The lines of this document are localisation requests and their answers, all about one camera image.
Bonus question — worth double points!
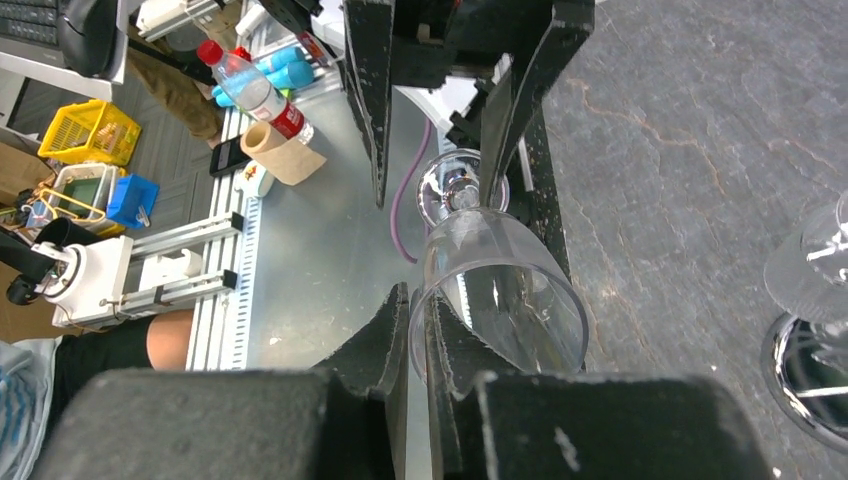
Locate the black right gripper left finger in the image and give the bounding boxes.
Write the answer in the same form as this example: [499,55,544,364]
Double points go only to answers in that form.
[317,282,410,479]

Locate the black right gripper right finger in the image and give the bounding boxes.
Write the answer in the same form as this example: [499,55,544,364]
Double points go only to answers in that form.
[423,295,524,479]

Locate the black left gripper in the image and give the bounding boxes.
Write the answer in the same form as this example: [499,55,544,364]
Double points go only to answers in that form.
[262,1,595,209]

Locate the chrome wine glass rack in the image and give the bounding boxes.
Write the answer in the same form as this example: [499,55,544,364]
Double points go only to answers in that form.
[760,312,847,455]

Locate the cardboard tube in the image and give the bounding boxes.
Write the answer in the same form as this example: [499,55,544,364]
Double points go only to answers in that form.
[240,121,327,186]

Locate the clear water bottle red label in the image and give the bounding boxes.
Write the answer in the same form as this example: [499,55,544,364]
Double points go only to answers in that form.
[196,40,315,145]

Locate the blue plastic box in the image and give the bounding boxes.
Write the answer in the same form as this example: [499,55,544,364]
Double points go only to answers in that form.
[106,174,160,229]

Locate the yellow plastic basket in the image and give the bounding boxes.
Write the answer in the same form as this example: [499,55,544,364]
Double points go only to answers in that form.
[38,99,142,167]

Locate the white slotted cable duct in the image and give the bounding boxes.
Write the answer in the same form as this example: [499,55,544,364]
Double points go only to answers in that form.
[185,109,266,372]

